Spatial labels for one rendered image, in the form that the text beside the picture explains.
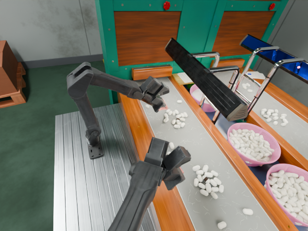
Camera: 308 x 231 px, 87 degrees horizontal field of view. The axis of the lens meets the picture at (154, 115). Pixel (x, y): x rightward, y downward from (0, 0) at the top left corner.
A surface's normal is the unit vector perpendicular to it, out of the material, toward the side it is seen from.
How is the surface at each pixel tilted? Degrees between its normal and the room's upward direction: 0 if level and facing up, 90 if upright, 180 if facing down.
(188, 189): 0
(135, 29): 90
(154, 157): 38
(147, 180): 18
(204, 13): 90
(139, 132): 0
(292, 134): 0
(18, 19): 90
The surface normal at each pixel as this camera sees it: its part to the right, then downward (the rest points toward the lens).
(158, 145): -0.14, -0.18
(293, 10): -0.92, 0.22
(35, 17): 0.38, 0.66
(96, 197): 0.07, -0.72
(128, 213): 0.16, -0.88
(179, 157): -0.63, -0.29
